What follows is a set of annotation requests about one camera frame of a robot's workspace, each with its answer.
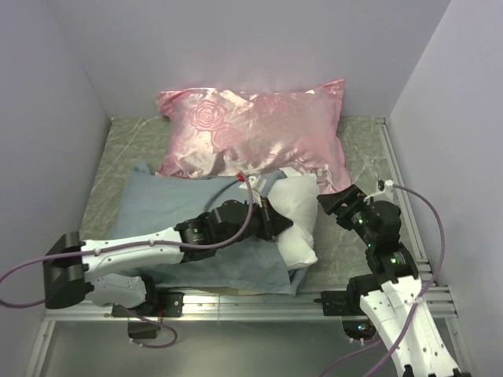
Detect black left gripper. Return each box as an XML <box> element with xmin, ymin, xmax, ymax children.
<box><xmin>217</xmin><ymin>195</ymin><xmax>293</xmax><ymax>248</ymax></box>

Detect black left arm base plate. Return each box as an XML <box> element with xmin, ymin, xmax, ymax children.
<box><xmin>131</xmin><ymin>291</ymin><xmax>184</xmax><ymax>318</ymax></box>

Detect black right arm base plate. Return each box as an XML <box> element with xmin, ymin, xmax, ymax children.
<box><xmin>314</xmin><ymin>291</ymin><xmax>365</xmax><ymax>317</ymax></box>

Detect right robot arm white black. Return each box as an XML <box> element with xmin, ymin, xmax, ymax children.
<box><xmin>318</xmin><ymin>180</ymin><xmax>466</xmax><ymax>376</ymax></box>

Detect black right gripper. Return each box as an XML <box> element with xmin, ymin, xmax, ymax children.
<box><xmin>316</xmin><ymin>183</ymin><xmax>376</xmax><ymax>245</ymax></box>

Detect aluminium front mounting rail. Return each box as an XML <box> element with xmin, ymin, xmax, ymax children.
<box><xmin>44</xmin><ymin>287</ymin><xmax>458</xmax><ymax>322</ymax></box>

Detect pink rose satin pillow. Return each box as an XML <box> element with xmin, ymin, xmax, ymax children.
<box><xmin>156</xmin><ymin>79</ymin><xmax>351</xmax><ymax>194</ymax></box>

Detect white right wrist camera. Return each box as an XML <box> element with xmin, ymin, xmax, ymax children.
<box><xmin>364</xmin><ymin>180</ymin><xmax>394</xmax><ymax>204</ymax></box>

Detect green beige patchwork pillowcase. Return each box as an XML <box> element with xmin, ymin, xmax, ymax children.
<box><xmin>108</xmin><ymin>165</ymin><xmax>318</xmax><ymax>294</ymax></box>

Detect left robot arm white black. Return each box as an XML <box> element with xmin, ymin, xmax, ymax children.
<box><xmin>42</xmin><ymin>198</ymin><xmax>293</xmax><ymax>316</ymax></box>

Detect aluminium right side rail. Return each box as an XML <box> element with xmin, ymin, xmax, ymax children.
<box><xmin>376</xmin><ymin>118</ymin><xmax>432</xmax><ymax>280</ymax></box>

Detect white pillow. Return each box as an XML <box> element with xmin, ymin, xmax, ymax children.
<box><xmin>268</xmin><ymin>167</ymin><xmax>319</xmax><ymax>270</ymax></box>

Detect black right controller box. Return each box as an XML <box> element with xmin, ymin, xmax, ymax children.
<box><xmin>342</xmin><ymin>317</ymin><xmax>377</xmax><ymax>342</ymax></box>

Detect black controller box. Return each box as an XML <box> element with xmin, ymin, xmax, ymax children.
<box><xmin>127</xmin><ymin>320</ymin><xmax>160</xmax><ymax>340</ymax></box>
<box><xmin>342</xmin><ymin>317</ymin><xmax>377</xmax><ymax>342</ymax></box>

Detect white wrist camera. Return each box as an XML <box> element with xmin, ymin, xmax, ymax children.
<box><xmin>236</xmin><ymin>172</ymin><xmax>270</xmax><ymax>207</ymax></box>
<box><xmin>364</xmin><ymin>180</ymin><xmax>394</xmax><ymax>204</ymax></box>

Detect black left controller box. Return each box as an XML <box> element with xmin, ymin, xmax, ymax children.
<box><xmin>127</xmin><ymin>320</ymin><xmax>160</xmax><ymax>340</ymax></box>

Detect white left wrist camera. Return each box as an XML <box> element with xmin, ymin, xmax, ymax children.
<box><xmin>236</xmin><ymin>172</ymin><xmax>270</xmax><ymax>207</ymax></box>

